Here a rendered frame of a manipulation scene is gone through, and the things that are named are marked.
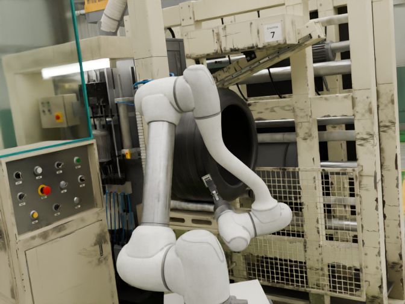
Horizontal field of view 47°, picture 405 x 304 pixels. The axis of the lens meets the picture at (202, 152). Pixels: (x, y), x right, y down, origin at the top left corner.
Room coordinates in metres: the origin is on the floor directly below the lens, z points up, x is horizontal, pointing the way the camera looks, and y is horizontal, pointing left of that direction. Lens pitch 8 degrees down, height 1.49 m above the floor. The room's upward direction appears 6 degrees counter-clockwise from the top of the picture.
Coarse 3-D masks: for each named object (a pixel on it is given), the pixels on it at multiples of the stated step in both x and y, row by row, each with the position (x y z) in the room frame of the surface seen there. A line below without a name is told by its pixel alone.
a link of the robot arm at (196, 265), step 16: (192, 240) 1.42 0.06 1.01; (208, 240) 1.43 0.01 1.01; (176, 256) 1.43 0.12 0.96; (192, 256) 1.39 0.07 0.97; (208, 256) 1.40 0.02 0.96; (224, 256) 1.45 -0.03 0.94; (176, 272) 1.42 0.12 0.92; (192, 272) 1.39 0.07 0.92; (208, 272) 1.38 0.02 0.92; (224, 272) 1.42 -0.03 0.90; (176, 288) 1.42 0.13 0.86; (192, 288) 1.39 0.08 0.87; (208, 288) 1.38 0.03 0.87; (224, 288) 1.41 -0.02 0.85
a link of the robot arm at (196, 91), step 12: (192, 72) 1.66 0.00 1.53; (204, 72) 1.67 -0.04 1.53; (180, 84) 1.68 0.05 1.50; (192, 84) 1.66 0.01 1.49; (204, 84) 1.65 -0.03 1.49; (180, 96) 1.68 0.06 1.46; (192, 96) 1.67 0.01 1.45; (204, 96) 1.65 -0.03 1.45; (216, 96) 1.68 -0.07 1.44; (180, 108) 1.70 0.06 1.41; (192, 108) 1.68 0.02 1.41; (204, 108) 1.66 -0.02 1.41; (216, 108) 1.68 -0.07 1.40
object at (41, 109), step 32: (0, 0) 2.13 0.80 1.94; (32, 0) 2.26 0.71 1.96; (64, 0) 2.42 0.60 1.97; (0, 32) 2.11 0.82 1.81; (32, 32) 2.24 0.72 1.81; (64, 32) 2.40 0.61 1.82; (0, 64) 2.09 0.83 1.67; (32, 64) 2.22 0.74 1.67; (64, 64) 2.37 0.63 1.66; (0, 96) 2.07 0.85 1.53; (32, 96) 2.20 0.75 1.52; (64, 96) 2.35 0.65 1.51; (0, 128) 2.04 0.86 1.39; (32, 128) 2.17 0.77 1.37; (64, 128) 2.33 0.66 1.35
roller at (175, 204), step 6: (174, 204) 2.32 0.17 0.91; (180, 204) 2.30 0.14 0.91; (186, 204) 2.28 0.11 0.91; (192, 204) 2.26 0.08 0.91; (198, 204) 2.24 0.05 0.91; (204, 204) 2.22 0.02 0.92; (210, 204) 2.20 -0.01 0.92; (192, 210) 2.27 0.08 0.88; (198, 210) 2.24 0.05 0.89; (204, 210) 2.22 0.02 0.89; (210, 210) 2.20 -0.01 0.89
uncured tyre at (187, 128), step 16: (224, 96) 2.25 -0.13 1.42; (224, 112) 2.57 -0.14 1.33; (240, 112) 2.52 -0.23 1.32; (176, 128) 2.15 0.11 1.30; (192, 128) 2.10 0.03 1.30; (224, 128) 2.62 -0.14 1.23; (240, 128) 2.57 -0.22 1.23; (176, 144) 2.13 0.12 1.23; (192, 144) 2.08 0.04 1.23; (224, 144) 2.63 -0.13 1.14; (240, 144) 2.57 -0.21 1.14; (256, 144) 2.46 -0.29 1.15; (176, 160) 2.13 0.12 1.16; (192, 160) 2.08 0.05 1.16; (208, 160) 2.09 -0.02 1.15; (240, 160) 2.55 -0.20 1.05; (256, 160) 2.46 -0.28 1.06; (176, 176) 2.16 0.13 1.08; (192, 176) 2.10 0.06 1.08; (224, 176) 2.54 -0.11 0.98; (176, 192) 2.24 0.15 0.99; (192, 192) 2.18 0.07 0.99; (208, 192) 2.13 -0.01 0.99; (224, 192) 2.18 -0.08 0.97; (240, 192) 2.30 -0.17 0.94
